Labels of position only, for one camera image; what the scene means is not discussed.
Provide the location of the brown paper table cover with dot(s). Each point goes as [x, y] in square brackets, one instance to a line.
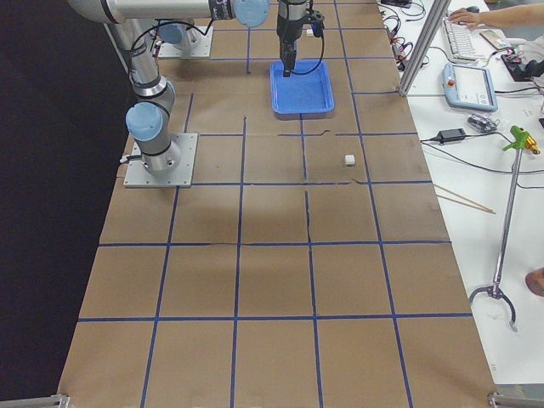
[282, 277]

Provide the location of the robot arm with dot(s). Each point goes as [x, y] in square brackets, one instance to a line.
[182, 35]
[148, 120]

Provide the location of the white keyboard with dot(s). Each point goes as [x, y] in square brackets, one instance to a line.
[458, 42]

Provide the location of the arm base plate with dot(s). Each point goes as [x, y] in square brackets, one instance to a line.
[173, 168]
[167, 51]

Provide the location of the reacher grabber tool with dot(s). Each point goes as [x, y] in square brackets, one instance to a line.
[520, 143]

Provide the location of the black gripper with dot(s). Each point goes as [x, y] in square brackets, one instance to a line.
[289, 26]

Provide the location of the teach pendant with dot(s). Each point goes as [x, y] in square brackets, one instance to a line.
[469, 87]

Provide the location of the person hand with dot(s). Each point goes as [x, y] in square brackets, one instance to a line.
[464, 17]

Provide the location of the blue plastic tray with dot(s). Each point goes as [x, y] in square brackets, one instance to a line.
[308, 95]

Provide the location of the black power adapter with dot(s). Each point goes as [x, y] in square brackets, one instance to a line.
[451, 135]

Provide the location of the aluminium frame post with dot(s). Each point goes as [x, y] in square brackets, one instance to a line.
[434, 17]

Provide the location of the wooden chopsticks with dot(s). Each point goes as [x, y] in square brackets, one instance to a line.
[452, 196]

